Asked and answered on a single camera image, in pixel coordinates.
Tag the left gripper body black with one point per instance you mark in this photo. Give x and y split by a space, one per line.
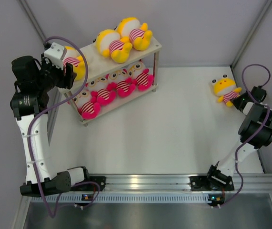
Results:
51 76

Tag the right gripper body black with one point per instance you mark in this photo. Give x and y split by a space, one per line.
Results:
237 101

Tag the yellow frog plush front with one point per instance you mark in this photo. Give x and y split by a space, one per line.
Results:
73 57

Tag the pink plush with glasses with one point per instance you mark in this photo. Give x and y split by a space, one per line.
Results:
120 82

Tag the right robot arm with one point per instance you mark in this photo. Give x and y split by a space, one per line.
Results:
255 132

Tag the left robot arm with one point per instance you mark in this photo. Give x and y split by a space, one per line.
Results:
29 105

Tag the white two-tier shelf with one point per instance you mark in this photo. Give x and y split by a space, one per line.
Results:
100 67

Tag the pink plush shelf left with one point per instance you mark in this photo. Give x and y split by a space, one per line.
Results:
87 105

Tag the pink plush shelf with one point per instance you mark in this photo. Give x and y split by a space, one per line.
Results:
87 105
98 89

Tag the yellow plush on shelf top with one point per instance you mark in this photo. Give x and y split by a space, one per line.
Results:
136 32

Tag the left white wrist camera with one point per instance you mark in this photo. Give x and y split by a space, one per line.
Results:
56 54

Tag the left corner aluminium post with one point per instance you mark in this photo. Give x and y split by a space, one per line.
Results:
30 15

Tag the corner aluminium post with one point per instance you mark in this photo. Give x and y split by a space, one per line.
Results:
30 15
263 12

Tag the aluminium front rail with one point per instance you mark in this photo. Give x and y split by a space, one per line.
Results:
160 182

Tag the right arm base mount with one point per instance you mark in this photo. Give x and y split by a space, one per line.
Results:
209 184

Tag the right corner aluminium post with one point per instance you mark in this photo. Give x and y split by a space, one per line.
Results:
263 12

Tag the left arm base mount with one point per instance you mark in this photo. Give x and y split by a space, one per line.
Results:
94 186

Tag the white slotted cable duct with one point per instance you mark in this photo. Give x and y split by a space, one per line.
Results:
104 197

